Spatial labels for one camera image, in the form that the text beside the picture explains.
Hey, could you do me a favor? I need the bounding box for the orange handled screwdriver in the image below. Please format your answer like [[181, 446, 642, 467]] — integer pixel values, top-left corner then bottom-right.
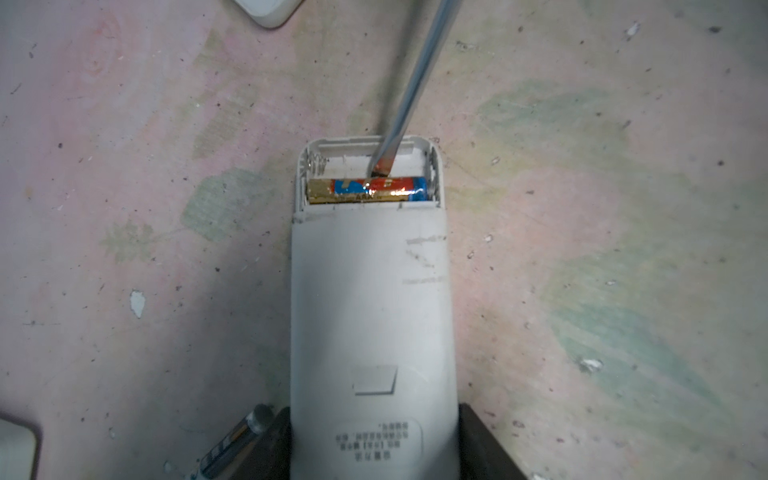
[[368, 0, 462, 178]]

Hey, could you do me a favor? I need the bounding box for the white remote control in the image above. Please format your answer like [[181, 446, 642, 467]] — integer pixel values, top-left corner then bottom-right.
[[290, 136, 461, 479], [1, 413, 41, 480]]

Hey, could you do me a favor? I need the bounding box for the dark grey AAA battery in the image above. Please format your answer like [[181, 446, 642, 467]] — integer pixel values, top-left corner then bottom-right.
[[187, 404, 275, 480]]

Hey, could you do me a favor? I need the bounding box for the gold blue AAA battery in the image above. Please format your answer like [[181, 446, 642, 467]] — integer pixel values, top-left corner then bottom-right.
[[306, 177, 431, 204]]

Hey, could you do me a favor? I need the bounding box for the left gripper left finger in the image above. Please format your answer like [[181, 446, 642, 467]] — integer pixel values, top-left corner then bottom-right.
[[231, 406, 291, 480]]

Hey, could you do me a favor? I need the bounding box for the white battery cover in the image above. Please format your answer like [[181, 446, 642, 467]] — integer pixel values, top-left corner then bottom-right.
[[234, 0, 303, 29]]

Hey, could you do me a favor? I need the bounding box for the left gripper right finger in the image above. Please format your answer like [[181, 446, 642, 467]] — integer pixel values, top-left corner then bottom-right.
[[459, 403, 527, 480]]

